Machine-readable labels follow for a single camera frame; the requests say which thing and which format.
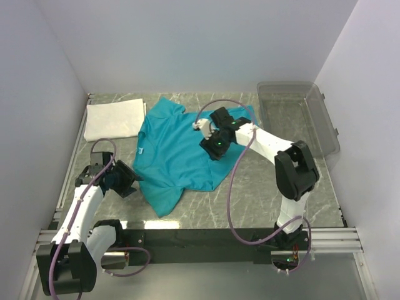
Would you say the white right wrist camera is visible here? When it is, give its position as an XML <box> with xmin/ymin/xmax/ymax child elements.
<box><xmin>192</xmin><ymin>118</ymin><xmax>216</xmax><ymax>140</ymax></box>

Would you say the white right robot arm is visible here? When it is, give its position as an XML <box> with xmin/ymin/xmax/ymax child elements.
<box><xmin>192</xmin><ymin>107</ymin><xmax>319</xmax><ymax>249</ymax></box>

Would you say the teal t shirt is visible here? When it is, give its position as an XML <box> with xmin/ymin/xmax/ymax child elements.
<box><xmin>133</xmin><ymin>97</ymin><xmax>244</xmax><ymax>218</ymax></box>

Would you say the aluminium frame rail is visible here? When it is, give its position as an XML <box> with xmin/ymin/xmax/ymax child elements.
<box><xmin>32</xmin><ymin>227</ymin><xmax>365</xmax><ymax>256</ymax></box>

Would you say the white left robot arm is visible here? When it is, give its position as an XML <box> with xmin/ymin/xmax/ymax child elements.
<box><xmin>36</xmin><ymin>152</ymin><xmax>141</xmax><ymax>297</ymax></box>

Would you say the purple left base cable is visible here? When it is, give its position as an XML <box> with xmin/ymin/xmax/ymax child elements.
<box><xmin>104</xmin><ymin>247</ymin><xmax>153</xmax><ymax>277</ymax></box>

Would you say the folded white t shirt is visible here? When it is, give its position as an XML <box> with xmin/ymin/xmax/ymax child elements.
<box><xmin>84</xmin><ymin>99</ymin><xmax>146</xmax><ymax>142</ymax></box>

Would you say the clear plastic bin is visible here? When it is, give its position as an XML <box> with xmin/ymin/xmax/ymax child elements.
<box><xmin>257</xmin><ymin>81</ymin><xmax>340</xmax><ymax>158</ymax></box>

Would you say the black base crossbar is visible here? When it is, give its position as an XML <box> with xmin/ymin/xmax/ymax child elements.
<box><xmin>128</xmin><ymin>229</ymin><xmax>303</xmax><ymax>266</ymax></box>

